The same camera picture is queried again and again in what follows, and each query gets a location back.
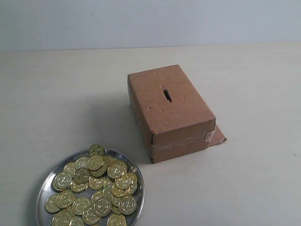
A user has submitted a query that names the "gold coin bottom right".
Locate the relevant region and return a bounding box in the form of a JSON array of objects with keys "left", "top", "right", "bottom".
[{"left": 107, "top": 214, "right": 127, "bottom": 226}]

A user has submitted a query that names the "gold metal button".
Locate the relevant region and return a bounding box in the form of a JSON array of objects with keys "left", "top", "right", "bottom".
[{"left": 88, "top": 155, "right": 103, "bottom": 171}]

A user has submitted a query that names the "gold coin left side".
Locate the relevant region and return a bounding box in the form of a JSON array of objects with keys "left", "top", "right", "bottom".
[{"left": 54, "top": 171, "right": 72, "bottom": 189}]

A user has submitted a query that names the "round steel plate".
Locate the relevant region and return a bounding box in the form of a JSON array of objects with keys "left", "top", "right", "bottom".
[{"left": 33, "top": 149, "right": 144, "bottom": 226}]

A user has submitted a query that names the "gold coin right centre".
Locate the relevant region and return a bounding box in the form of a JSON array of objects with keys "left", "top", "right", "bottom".
[{"left": 107, "top": 162, "right": 127, "bottom": 179}]

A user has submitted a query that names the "gold coin on plate rim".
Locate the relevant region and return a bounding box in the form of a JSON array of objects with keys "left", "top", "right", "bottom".
[{"left": 89, "top": 144, "right": 105, "bottom": 156}]

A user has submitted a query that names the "gold coin lower left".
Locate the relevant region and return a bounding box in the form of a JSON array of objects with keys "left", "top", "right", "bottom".
[{"left": 44, "top": 195, "right": 61, "bottom": 213}]

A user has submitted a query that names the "brown cardboard slotted box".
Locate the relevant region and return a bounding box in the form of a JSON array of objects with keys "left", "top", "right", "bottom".
[{"left": 127, "top": 65, "right": 227, "bottom": 163}]

